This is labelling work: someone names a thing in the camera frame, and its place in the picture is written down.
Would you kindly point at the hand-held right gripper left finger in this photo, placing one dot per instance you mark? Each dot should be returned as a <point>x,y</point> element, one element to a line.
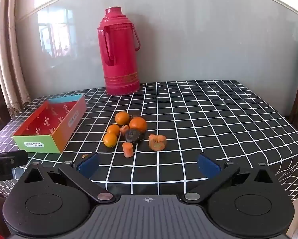
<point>89,165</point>

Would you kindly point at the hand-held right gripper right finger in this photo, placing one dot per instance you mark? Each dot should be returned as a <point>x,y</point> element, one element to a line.
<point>208,165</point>

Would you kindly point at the carrot chunk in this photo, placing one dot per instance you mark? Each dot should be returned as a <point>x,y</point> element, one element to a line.
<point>128,149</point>

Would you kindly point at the small orange fruit piece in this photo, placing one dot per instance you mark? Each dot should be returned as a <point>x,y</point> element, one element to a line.
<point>124,129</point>

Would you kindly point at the dark round fruit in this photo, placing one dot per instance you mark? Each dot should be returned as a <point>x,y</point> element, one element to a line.
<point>132,135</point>

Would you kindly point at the colourful cardboard box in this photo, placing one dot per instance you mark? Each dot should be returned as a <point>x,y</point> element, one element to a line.
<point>52,122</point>

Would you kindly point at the large orange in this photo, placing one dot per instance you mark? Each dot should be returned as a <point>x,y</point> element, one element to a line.
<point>138,125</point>

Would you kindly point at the black white checked tablecloth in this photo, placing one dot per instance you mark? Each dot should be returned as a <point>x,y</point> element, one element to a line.
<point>213,124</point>

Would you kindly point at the red thermos flask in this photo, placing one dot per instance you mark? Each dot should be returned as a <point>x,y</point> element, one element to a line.
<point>120,62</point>

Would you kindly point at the beige curtain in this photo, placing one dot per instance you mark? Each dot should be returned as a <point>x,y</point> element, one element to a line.
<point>12,54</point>

